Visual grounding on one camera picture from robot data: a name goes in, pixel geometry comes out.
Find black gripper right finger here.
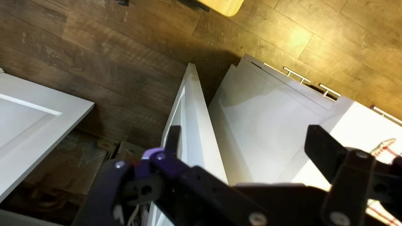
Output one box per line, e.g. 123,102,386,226
304,124,402,226

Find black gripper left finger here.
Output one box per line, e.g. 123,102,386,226
74,125,269,226

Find white panel door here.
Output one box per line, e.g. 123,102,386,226
0,68,96,204
160,62,230,226

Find white striped towel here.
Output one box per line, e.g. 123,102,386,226
364,137,402,226

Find white vanity countertop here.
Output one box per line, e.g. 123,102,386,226
331,98,402,226

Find metal cabinet pull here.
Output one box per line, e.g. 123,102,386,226
318,82,343,101
369,105,402,127
282,66,312,86

